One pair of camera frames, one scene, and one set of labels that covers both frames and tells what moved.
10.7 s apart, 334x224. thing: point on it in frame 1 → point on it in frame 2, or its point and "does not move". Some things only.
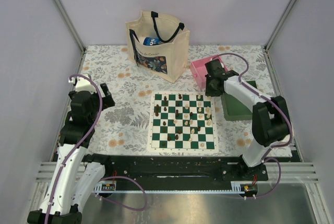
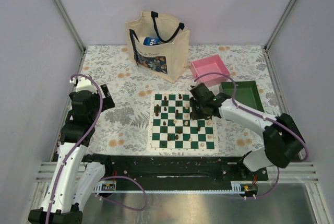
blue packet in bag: x=151 y=41 does not move
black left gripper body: x=107 y=101 does not move
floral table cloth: x=123 y=130 does not move
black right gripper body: x=210 y=90 → x=198 y=112
